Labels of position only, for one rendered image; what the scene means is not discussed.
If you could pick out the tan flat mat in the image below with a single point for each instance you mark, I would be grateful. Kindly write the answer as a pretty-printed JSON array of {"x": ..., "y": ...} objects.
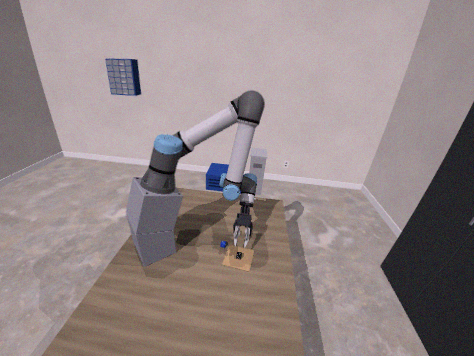
[{"x": 242, "y": 264}]

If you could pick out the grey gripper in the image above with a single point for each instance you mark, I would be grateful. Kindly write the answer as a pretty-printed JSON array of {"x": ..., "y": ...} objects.
[{"x": 243, "y": 219}]

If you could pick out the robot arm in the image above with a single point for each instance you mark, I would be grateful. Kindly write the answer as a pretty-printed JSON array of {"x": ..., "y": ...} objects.
[{"x": 160, "y": 175}]

